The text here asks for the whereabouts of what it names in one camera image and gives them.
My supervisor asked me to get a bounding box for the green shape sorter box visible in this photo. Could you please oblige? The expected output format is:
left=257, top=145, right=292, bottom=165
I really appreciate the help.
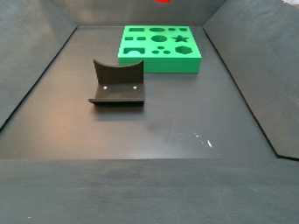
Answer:
left=117, top=25, right=201, bottom=74

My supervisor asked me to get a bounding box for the red object at top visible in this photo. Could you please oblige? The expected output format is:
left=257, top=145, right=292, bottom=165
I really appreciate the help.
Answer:
left=154, top=0, right=172, bottom=4

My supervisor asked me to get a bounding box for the black curved holder bracket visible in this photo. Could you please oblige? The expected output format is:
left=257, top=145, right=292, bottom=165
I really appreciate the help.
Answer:
left=88, top=60, right=145, bottom=105

